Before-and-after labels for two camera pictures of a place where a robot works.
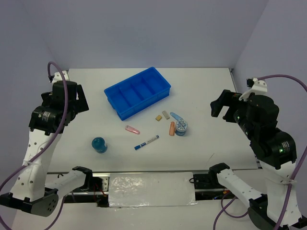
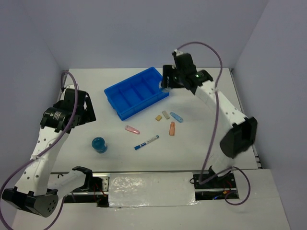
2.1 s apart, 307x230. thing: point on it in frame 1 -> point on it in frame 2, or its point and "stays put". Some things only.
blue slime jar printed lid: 181,126 -> 164,89
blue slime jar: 98,144 stays put
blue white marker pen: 137,146 stays put
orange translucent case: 172,128 stays put
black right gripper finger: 225,99 -> 168,76
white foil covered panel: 151,189 stays put
